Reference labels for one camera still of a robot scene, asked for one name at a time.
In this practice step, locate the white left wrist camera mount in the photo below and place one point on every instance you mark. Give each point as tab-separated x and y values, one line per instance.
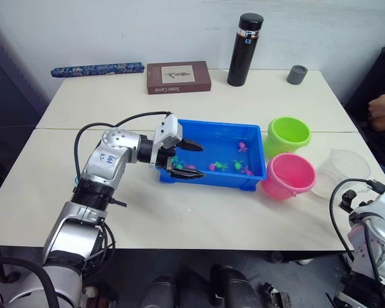
168	126

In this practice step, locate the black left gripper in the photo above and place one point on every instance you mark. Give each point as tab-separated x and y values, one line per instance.
163	157

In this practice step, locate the blue plastic tub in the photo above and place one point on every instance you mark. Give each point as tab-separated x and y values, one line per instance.
218	181

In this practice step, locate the brown hardcover book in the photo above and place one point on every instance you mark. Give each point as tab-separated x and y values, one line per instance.
178	78

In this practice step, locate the green toy fish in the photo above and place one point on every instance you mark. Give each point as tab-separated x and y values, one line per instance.
178	163
222	166

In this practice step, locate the blue patterned fabric roll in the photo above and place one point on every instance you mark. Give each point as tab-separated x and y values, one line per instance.
96	70

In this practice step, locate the green toy turtle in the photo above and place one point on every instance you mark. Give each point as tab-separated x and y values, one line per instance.
238	165

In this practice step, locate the black thermos bottle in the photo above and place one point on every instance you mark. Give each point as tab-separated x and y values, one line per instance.
240	54

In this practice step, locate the clear plastic measuring cup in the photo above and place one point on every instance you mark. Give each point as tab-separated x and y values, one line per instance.
349	163

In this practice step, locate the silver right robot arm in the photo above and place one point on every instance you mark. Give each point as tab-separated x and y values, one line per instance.
375	237

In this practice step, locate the small grey cylindrical cup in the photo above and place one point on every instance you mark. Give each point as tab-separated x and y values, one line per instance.
296	76

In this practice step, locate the pink plastic bucket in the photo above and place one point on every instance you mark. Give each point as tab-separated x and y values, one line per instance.
276	187

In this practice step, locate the pink toy octopus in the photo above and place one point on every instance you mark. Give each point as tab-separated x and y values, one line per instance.
242	147

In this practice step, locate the pink toy fish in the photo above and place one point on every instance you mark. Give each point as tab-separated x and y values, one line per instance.
212	167
248	171
190	167

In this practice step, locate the person's bare forearm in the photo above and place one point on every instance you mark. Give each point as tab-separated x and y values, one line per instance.
383	112

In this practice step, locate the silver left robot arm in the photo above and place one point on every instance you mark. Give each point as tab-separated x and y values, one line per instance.
102	160

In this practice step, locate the green plastic bucket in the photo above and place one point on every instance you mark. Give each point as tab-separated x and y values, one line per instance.
277	144

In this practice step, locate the dark rounded shape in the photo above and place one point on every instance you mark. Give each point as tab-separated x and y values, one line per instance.
234	287
158	293

